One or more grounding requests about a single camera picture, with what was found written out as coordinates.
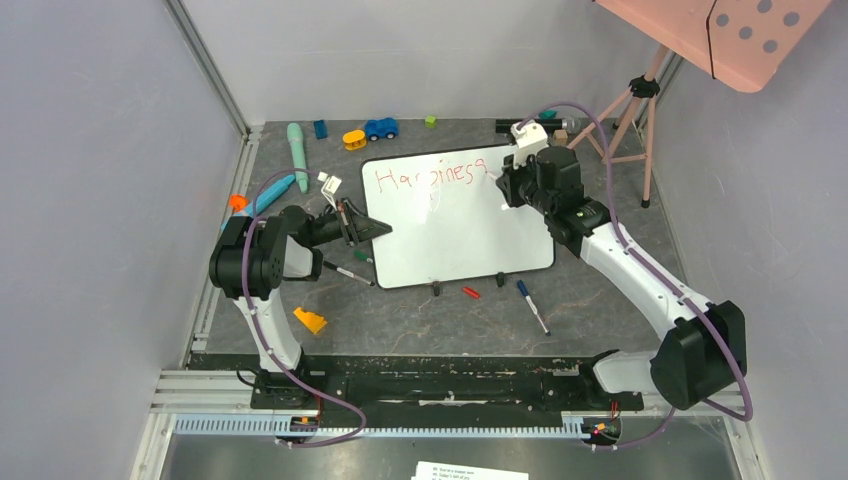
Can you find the tan wooden cube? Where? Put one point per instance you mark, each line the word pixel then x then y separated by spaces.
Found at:
pixel 560 138

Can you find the pink perforated board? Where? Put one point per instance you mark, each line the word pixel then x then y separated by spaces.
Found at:
pixel 740 43

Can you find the teal block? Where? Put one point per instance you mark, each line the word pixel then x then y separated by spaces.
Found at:
pixel 548 114

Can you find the pink tripod stand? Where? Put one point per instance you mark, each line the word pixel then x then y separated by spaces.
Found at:
pixel 641 94

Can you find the white whiteboard black frame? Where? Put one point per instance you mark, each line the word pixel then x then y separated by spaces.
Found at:
pixel 449 220

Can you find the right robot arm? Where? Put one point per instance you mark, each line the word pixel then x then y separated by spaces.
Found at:
pixel 702 356

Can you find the white printed paper sheet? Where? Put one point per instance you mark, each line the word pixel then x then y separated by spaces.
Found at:
pixel 441 471

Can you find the blue toy car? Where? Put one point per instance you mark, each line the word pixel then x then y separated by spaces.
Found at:
pixel 385 128

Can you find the red marker cap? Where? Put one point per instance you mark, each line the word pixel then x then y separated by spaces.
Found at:
pixel 471 292

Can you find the blue toy crayon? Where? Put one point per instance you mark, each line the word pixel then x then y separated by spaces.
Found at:
pixel 268 195

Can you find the dark blue block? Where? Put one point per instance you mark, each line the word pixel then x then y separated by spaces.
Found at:
pixel 320 129

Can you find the black whiteboard marker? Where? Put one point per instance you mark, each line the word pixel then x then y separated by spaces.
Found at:
pixel 347 273

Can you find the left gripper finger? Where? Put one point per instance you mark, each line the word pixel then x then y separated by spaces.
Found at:
pixel 360 219
pixel 369 232

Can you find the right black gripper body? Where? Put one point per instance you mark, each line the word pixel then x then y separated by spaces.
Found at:
pixel 512 187

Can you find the blue whiteboard marker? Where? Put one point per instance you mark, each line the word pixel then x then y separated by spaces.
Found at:
pixel 534 309

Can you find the yellow oval toy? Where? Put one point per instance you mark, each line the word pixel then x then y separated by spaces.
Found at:
pixel 354 139

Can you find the orange small toy piece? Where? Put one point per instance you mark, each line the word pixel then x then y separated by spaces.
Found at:
pixel 237 203

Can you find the mint toy crayon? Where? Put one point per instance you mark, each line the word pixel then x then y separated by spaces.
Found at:
pixel 295 138

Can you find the black toy microphone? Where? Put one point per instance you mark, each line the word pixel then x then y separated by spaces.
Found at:
pixel 570 125

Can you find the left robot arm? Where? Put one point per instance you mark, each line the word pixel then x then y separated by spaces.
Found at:
pixel 255 255

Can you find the yellow stair block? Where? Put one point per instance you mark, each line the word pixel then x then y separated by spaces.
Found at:
pixel 311 321

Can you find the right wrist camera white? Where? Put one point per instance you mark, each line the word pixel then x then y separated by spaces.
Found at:
pixel 530 138

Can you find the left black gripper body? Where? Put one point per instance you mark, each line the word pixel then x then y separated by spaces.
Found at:
pixel 335 225

